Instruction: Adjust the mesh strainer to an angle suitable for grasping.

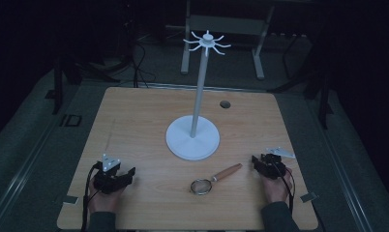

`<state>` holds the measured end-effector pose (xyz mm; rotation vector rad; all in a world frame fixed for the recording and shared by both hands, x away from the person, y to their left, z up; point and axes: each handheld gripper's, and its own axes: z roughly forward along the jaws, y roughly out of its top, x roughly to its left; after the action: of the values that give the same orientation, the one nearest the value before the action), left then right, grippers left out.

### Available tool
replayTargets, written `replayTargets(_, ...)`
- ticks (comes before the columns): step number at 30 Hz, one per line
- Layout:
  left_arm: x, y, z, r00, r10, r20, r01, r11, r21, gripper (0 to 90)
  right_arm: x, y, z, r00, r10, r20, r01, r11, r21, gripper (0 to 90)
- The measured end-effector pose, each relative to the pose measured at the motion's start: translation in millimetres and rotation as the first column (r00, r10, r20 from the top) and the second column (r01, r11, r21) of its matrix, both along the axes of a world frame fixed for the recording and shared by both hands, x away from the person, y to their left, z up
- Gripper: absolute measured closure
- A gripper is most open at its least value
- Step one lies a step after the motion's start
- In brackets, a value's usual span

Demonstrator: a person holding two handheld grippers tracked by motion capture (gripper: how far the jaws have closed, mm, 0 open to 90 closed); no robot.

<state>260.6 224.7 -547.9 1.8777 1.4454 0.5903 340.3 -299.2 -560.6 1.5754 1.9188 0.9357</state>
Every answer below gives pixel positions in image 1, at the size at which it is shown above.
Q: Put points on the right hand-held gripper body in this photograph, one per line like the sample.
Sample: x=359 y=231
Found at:
x=273 y=167

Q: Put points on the white hook stand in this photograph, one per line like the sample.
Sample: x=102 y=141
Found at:
x=192 y=141

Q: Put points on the person's right hand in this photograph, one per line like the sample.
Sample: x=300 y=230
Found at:
x=276 y=190

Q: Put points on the black metal stand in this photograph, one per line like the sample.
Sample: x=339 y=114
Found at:
x=57 y=87
x=323 y=96

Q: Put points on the grey tape strip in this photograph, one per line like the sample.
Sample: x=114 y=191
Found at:
x=70 y=200
x=309 y=197

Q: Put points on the person's left hand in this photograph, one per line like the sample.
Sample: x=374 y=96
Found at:
x=102 y=201

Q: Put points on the white metal desk frame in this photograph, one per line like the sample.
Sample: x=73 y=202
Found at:
x=228 y=24

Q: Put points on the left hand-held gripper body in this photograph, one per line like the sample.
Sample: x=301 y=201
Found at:
x=108 y=182

